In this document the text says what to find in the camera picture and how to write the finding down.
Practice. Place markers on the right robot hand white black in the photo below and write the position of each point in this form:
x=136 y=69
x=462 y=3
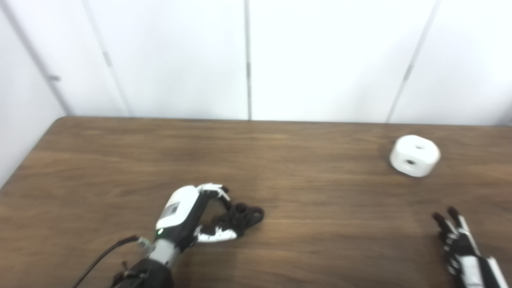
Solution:
x=464 y=252

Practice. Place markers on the black flanged holder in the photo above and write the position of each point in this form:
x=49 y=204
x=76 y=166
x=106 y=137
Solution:
x=240 y=218

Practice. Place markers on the round white piece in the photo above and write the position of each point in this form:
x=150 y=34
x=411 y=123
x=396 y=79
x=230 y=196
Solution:
x=414 y=156

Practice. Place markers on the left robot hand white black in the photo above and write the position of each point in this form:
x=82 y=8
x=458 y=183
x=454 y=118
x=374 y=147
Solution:
x=180 y=212

